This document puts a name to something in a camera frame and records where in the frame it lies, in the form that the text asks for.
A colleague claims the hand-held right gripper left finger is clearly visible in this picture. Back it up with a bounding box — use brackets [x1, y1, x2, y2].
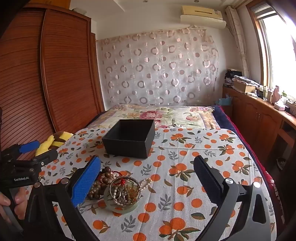
[23, 155, 102, 241]

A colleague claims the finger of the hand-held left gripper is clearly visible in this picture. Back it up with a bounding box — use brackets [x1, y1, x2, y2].
[5, 140, 40, 160]
[14, 149, 58, 168]

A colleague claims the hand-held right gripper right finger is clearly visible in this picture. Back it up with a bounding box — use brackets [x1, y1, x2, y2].
[193, 155, 271, 241]

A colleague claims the brown wooden bead bracelet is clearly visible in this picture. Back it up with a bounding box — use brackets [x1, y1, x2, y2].
[87, 167, 114, 200]

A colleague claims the red bead bracelet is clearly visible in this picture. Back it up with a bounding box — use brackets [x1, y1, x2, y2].
[112, 171, 127, 186]

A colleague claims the pale green jade bangle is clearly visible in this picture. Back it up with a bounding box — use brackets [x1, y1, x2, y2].
[103, 183, 139, 212]

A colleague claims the silver metal bangle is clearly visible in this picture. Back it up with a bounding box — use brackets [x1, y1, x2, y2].
[109, 176, 142, 205]

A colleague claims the black cardboard box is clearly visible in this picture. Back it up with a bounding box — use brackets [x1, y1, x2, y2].
[102, 119, 156, 159]

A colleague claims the white pearl necklace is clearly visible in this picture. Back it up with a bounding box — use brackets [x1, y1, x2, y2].
[111, 177, 152, 205]

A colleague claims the person's left hand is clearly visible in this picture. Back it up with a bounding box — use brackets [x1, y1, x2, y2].
[0, 186, 29, 223]

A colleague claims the yellow plush toy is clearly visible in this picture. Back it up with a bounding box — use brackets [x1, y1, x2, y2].
[35, 131, 74, 157]

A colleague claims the orange fruit print cloth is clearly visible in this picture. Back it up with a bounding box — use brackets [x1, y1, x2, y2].
[23, 127, 277, 241]

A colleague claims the long wooden cabinet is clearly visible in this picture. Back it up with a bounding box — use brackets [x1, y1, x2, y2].
[222, 86, 296, 167]

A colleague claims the teal plastic bag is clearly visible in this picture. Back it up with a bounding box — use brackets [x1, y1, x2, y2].
[215, 97, 233, 106]

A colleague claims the brown wooden wardrobe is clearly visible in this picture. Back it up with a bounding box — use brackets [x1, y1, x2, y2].
[0, 3, 105, 160]

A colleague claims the floral bedsheet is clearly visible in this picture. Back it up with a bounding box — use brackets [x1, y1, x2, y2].
[87, 104, 220, 130]

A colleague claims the pile of dark clothes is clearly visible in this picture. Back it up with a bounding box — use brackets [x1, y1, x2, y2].
[225, 69, 242, 87]

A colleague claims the pink figurine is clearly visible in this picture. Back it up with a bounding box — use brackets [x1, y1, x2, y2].
[272, 85, 282, 103]

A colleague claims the circle patterned sheer curtain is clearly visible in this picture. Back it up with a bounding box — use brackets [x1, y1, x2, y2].
[98, 28, 220, 107]

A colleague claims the bundled window curtain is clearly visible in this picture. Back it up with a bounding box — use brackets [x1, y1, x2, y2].
[225, 6, 250, 77]

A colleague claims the wooden framed window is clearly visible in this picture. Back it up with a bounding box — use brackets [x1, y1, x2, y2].
[246, 0, 296, 93]

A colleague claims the beige wall air conditioner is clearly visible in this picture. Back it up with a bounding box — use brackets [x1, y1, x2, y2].
[180, 5, 226, 29]

